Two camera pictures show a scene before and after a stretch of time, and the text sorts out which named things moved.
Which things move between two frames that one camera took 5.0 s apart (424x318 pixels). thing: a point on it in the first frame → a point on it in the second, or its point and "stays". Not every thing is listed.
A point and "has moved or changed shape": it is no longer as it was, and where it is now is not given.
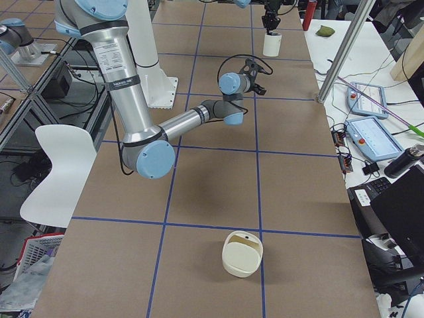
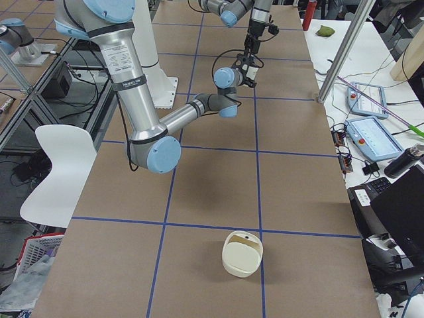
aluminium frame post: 361,15 stays
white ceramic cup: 272,44 has moved or changed shape
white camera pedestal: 159,89 stays
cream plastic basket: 242,253 stays
